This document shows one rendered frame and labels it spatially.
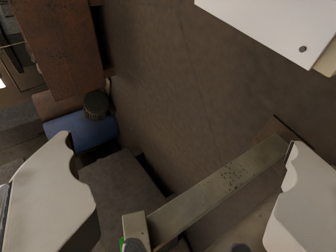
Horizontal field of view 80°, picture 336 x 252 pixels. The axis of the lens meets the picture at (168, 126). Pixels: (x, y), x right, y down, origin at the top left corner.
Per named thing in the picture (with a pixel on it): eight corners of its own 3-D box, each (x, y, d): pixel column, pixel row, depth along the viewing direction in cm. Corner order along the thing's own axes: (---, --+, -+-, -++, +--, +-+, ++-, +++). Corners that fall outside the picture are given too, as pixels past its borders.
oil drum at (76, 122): (118, 120, 278) (49, 147, 241) (121, 143, 324) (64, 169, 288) (101, 93, 305) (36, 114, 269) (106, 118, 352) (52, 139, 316)
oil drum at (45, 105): (102, 92, 300) (36, 114, 263) (107, 118, 346) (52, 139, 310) (87, 70, 327) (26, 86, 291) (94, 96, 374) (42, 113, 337)
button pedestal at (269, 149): (321, 144, 60) (135, 294, 35) (278, 177, 79) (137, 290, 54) (277, 109, 68) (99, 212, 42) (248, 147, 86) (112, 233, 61)
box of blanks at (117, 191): (188, 207, 178) (104, 265, 146) (186, 244, 231) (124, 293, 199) (135, 141, 245) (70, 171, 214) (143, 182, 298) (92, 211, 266)
